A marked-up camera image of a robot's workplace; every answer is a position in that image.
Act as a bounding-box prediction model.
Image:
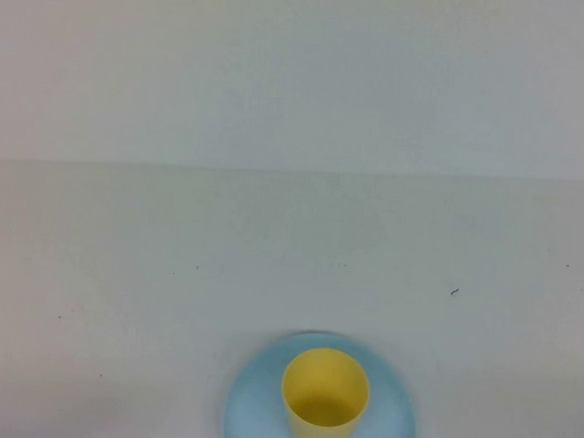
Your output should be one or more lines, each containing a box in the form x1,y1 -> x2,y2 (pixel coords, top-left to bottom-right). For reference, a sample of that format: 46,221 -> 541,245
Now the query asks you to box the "yellow plastic cup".
277,344 -> 375,438

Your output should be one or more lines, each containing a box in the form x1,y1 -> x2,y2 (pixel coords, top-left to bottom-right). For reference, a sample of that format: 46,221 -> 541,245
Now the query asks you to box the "light blue round plate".
220,324 -> 424,438

